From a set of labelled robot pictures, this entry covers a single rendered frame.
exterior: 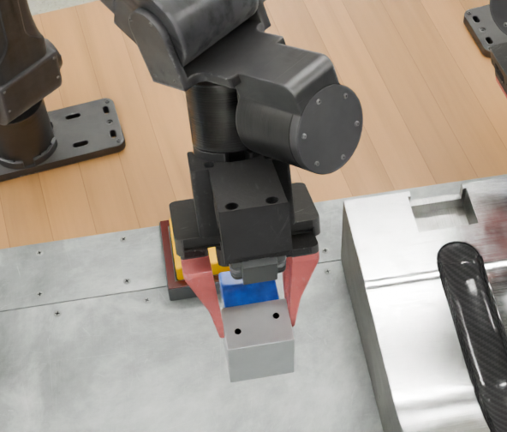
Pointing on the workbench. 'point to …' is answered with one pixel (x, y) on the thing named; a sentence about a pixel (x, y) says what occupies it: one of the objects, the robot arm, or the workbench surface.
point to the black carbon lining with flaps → (485, 341)
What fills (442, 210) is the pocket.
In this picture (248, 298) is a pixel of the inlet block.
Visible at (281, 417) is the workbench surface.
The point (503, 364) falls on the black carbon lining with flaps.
